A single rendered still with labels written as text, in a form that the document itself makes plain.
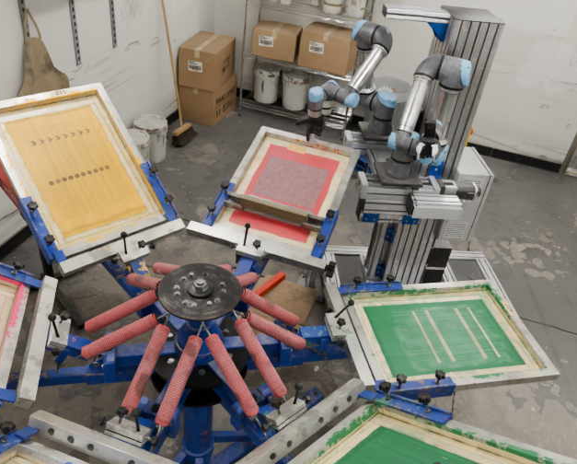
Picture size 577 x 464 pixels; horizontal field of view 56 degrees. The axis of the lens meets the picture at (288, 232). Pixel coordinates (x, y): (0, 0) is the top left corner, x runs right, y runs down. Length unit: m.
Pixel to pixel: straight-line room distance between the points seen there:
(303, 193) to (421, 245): 0.95
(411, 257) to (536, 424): 1.22
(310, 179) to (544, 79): 3.68
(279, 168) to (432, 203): 0.84
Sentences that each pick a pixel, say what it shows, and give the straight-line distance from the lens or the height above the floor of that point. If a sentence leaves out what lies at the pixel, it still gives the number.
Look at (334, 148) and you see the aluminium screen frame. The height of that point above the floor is 1.27.
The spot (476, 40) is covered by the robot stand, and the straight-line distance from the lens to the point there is 2.93.
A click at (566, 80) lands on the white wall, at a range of 6.19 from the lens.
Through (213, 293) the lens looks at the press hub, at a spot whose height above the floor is 1.31.
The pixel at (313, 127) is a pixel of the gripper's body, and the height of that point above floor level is 1.39.
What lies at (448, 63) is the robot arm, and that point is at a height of 1.88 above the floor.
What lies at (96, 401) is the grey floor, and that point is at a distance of 3.36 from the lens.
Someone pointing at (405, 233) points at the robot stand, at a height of 0.77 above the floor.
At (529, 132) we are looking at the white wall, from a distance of 6.35.
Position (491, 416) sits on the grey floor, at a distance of 3.63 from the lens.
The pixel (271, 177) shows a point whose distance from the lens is 2.95.
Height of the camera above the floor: 2.67
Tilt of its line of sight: 36 degrees down
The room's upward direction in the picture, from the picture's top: 8 degrees clockwise
